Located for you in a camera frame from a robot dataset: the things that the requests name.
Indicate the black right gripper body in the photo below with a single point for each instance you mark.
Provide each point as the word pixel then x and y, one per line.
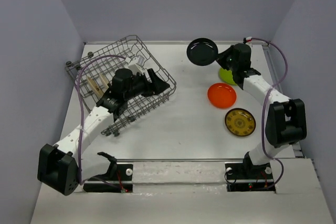
pixel 233 66

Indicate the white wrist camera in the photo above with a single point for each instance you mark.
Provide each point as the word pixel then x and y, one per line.
pixel 136 64
pixel 248 41

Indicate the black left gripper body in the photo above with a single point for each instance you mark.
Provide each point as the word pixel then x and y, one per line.
pixel 139 85

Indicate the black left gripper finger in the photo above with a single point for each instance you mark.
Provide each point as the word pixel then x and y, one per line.
pixel 154 78
pixel 158 86

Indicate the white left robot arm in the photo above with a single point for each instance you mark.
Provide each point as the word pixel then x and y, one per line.
pixel 61 166

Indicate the yellow patterned dark plate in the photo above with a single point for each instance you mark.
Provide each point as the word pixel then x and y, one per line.
pixel 240 122

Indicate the cream plate black patch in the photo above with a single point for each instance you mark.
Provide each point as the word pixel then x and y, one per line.
pixel 104 80

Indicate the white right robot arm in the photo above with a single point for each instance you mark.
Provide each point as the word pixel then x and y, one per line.
pixel 283 121

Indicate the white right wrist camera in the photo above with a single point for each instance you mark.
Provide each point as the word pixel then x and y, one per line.
pixel 248 41

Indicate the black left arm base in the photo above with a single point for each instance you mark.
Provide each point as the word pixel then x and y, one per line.
pixel 117 180

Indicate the grey wire dish rack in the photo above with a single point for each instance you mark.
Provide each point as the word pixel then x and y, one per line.
pixel 108 60

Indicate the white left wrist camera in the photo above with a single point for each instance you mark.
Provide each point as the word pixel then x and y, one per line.
pixel 136 64

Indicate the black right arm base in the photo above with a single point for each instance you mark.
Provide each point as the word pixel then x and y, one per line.
pixel 240 180

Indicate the cream floral plate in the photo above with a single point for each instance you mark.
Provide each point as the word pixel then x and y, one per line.
pixel 94 87

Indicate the lime green plate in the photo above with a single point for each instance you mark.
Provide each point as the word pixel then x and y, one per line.
pixel 226 76

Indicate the orange plate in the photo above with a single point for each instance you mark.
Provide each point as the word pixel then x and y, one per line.
pixel 221 95

